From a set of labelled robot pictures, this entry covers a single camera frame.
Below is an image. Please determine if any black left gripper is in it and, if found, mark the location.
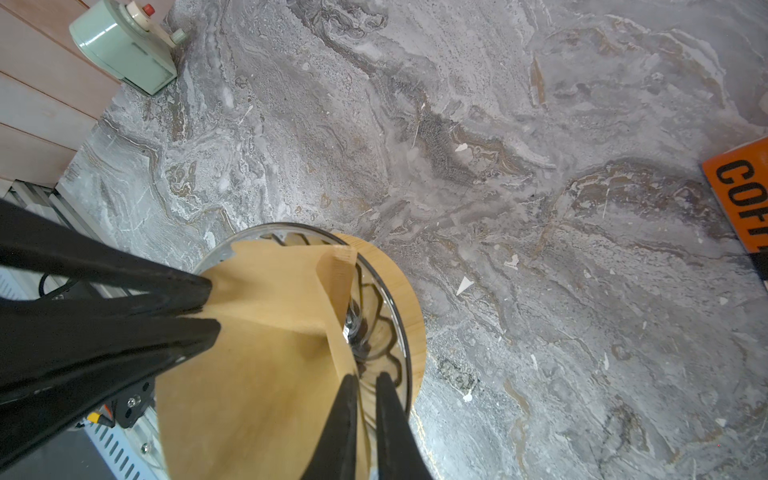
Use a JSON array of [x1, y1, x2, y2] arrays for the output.
[[1, 200, 221, 468]]

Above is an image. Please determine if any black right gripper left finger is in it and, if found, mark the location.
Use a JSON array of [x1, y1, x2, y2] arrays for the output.
[[301, 374, 358, 480]]

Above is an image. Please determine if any round wooden dripper holder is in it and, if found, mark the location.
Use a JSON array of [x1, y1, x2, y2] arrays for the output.
[[332, 233, 427, 413]]

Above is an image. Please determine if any brown paper coffee filter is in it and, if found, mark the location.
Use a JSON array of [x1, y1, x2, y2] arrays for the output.
[[156, 240, 357, 479]]

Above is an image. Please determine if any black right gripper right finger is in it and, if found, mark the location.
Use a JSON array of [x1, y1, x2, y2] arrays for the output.
[[376, 372, 433, 480]]

